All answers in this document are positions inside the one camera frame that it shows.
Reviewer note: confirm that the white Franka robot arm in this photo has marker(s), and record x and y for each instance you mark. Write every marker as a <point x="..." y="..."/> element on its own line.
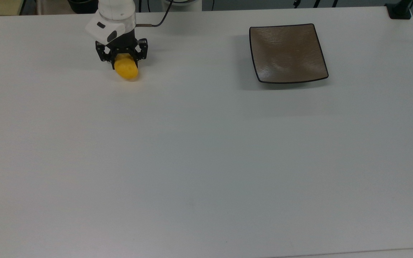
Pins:
<point x="115" y="10"/>

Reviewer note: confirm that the black round container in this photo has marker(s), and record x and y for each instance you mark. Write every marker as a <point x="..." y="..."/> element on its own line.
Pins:
<point x="82" y="5"/>

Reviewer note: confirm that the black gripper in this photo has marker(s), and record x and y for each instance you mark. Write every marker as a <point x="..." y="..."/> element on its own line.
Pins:
<point x="124" y="44"/>

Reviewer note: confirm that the brown square ceramic plate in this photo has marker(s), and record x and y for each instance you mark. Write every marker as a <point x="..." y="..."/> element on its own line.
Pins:
<point x="287" y="53"/>

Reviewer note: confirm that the black clamp mount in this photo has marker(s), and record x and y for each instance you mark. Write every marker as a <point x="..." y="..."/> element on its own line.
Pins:
<point x="399" y="12"/>

